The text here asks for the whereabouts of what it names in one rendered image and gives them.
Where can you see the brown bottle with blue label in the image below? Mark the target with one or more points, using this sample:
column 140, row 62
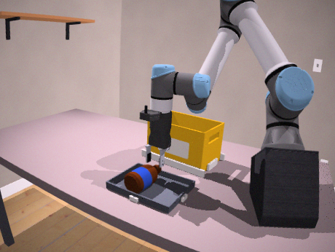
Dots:
column 141, row 178

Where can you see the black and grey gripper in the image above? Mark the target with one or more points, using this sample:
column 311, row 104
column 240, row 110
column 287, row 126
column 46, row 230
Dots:
column 160, row 118

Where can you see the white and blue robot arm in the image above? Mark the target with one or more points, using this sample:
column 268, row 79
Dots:
column 292, row 92

